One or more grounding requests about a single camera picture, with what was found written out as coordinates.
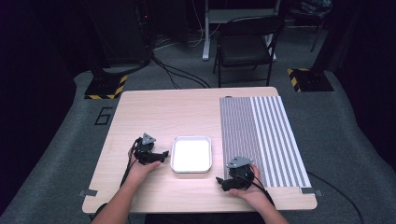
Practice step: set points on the light wooden table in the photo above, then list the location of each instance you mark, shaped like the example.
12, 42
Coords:
155, 112

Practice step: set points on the grey white striped mat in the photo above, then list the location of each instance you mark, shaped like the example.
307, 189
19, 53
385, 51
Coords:
267, 124

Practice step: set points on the person's right hand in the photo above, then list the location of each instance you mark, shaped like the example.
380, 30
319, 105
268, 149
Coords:
253, 194

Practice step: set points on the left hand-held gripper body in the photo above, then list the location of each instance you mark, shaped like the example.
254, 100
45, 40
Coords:
145, 152

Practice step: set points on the dark chair with clutter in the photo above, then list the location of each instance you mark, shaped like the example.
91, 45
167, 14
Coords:
311, 12

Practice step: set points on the white desk frame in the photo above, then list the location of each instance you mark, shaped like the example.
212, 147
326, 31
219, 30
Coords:
211, 18

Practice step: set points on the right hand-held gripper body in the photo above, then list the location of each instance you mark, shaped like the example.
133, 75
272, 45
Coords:
239, 175

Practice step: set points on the black folding chair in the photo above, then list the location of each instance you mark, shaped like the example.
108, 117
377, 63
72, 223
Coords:
246, 46

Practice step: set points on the grey tape piece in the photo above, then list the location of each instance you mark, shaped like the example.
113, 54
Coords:
87, 193
311, 191

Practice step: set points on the white rectangular tray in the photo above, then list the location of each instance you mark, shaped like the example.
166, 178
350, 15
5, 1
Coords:
190, 154

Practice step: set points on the person's left hand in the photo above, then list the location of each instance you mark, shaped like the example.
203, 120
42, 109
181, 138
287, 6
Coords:
141, 171

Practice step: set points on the black yellow striped stand base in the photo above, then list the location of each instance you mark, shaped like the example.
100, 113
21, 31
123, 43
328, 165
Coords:
309, 79
104, 87

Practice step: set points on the person's dark clothing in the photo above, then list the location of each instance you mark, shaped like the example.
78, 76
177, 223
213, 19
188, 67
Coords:
202, 218

